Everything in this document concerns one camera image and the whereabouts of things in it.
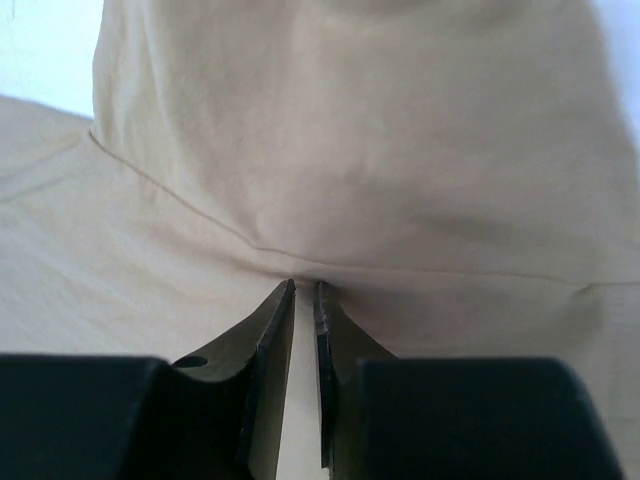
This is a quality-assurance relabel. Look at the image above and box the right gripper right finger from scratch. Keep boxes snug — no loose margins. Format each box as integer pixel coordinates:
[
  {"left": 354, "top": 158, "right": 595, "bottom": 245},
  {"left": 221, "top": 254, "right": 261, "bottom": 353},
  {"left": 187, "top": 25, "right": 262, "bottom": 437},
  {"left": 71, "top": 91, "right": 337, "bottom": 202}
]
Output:
[{"left": 313, "top": 282, "right": 624, "bottom": 479}]

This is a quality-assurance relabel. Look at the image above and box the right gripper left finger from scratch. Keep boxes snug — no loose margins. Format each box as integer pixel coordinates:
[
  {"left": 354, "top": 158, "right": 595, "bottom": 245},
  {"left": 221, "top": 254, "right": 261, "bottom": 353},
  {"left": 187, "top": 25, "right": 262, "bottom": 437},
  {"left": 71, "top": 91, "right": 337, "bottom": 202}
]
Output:
[{"left": 1, "top": 280, "right": 295, "bottom": 479}]

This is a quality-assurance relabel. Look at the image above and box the beige t shirt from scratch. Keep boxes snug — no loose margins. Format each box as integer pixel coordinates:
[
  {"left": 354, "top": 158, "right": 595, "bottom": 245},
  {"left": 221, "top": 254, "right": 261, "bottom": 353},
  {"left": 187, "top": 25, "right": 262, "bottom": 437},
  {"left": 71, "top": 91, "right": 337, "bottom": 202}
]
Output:
[{"left": 1, "top": 1, "right": 639, "bottom": 479}]

